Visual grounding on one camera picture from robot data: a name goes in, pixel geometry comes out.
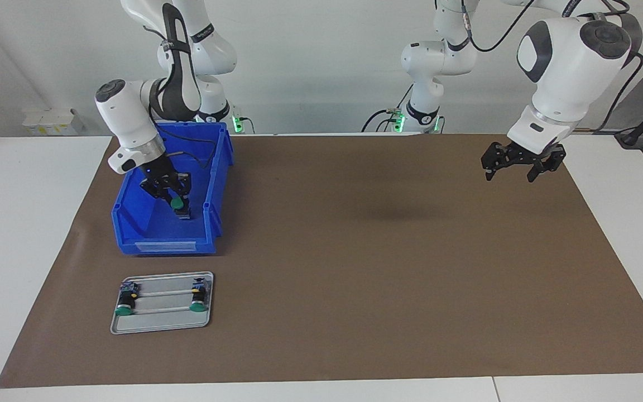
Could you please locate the silver metal tray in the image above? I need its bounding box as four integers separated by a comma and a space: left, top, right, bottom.
111, 271, 214, 335

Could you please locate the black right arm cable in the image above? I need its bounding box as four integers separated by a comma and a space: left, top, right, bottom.
151, 17, 219, 168

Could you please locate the blue plastic storage bin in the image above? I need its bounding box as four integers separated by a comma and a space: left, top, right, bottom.
111, 122, 236, 256

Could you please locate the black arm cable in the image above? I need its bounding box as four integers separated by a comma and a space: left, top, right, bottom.
151, 17, 219, 168
461, 0, 643, 135

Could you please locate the brown paper table mat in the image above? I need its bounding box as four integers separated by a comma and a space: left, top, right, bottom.
0, 133, 643, 389

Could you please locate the green push button switch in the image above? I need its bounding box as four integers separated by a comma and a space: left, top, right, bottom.
115, 282, 140, 317
170, 197, 193, 220
189, 282, 209, 312

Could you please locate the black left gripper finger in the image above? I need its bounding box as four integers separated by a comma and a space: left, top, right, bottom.
527, 146, 567, 183
482, 144, 503, 182

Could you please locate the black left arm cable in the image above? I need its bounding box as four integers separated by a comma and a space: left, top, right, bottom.
461, 0, 643, 135

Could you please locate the black base cable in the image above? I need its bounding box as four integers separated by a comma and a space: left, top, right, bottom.
232, 108, 255, 135
362, 84, 414, 133

